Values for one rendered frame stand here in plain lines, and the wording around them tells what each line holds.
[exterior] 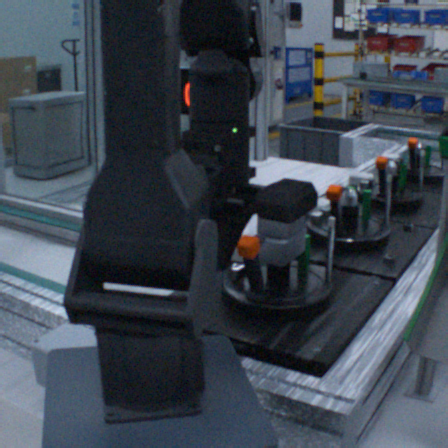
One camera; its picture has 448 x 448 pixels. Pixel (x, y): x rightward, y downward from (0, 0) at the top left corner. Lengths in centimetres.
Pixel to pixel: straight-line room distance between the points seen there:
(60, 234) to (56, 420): 75
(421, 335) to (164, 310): 34
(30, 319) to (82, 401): 41
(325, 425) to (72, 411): 27
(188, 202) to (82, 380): 16
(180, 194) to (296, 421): 32
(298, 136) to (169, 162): 241
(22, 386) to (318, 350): 39
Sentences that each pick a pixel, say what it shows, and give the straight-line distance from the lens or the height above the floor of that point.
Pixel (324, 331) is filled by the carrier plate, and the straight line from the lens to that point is 68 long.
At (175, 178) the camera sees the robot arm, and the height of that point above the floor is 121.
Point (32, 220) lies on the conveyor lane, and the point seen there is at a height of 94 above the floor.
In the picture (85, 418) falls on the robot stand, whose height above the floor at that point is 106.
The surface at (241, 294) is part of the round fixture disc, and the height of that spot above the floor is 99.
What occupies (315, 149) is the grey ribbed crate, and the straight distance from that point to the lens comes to 273.
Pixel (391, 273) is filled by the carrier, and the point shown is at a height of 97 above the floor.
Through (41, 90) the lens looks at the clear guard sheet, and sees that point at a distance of 118.
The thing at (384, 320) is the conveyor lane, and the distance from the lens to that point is 74.
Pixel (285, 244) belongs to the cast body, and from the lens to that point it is 69.
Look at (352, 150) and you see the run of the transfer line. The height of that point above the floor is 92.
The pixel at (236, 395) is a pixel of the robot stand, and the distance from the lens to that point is 41.
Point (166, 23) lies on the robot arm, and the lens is 34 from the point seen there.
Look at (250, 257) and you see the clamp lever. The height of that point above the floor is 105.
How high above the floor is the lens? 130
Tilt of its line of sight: 19 degrees down
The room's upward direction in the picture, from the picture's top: straight up
